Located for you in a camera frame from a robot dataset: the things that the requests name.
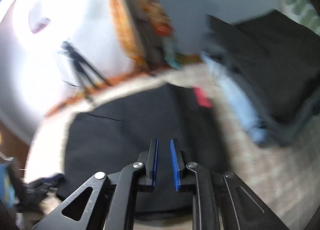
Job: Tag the dark grey folded pants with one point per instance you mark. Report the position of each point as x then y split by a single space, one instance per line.
283 132

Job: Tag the ring light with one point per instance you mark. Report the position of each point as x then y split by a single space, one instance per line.
41 27

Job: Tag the black Kappa pants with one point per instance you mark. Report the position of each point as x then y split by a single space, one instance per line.
114 134

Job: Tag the light blue folded jeans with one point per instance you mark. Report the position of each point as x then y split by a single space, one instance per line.
250 121

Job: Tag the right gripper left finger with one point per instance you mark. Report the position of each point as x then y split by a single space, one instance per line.
107 201

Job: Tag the beige plaid bed blanket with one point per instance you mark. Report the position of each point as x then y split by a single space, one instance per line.
286 179

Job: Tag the black folded garment on stack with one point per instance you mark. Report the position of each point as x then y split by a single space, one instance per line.
278 57

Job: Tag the green leaf pattern pillow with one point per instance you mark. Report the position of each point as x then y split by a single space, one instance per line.
302 12

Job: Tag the black mini tripod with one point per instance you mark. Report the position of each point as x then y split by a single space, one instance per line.
77 63

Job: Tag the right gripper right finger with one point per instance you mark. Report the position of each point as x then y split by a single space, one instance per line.
220 201

